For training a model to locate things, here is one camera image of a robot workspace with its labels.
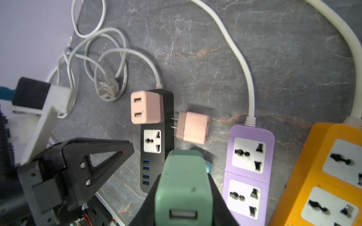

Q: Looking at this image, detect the white cable of orange strip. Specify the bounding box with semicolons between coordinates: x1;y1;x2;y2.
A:
304;0;362;126

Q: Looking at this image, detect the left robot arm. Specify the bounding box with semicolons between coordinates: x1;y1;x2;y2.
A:
1;81;134;226

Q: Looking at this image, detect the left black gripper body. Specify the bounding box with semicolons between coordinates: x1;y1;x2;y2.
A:
1;166;85;226

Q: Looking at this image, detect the green plug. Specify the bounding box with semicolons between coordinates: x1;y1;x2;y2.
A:
155;150;213;226

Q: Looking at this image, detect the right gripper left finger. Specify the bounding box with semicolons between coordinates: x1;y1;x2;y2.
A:
129;174;161;226

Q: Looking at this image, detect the white cable of purple strip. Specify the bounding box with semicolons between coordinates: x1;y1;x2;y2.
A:
189;0;257;127

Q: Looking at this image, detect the pink plug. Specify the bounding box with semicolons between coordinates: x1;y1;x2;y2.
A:
131;90;164;124
172;111;211;145

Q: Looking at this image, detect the white cable of black strip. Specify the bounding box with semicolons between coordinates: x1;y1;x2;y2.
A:
46;0;164;119

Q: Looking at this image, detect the purple power strip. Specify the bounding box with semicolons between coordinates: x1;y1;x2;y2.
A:
222;125;275;226

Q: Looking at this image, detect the teal plug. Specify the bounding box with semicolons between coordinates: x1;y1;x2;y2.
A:
203;155;212;174

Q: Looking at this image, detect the black power strip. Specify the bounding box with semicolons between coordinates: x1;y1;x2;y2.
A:
140;89;174;193

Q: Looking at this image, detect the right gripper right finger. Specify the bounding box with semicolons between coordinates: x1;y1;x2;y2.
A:
208;174;239;226

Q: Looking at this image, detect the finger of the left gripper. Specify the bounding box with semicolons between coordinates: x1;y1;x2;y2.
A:
17;137;135;226

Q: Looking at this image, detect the orange power strip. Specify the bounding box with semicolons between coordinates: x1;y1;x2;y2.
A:
269;122;362;226

